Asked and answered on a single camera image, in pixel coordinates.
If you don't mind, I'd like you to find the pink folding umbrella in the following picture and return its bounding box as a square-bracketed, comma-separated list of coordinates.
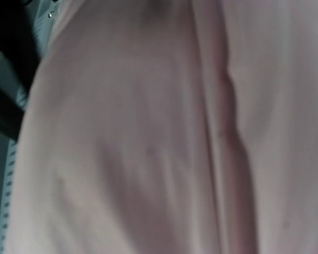
[3, 1, 318, 253]

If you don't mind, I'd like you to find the aluminium front rail frame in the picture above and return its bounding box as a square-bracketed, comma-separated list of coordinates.
[0, 1, 61, 253]

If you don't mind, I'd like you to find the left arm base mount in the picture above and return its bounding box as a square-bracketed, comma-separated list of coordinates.
[0, 0, 43, 141]

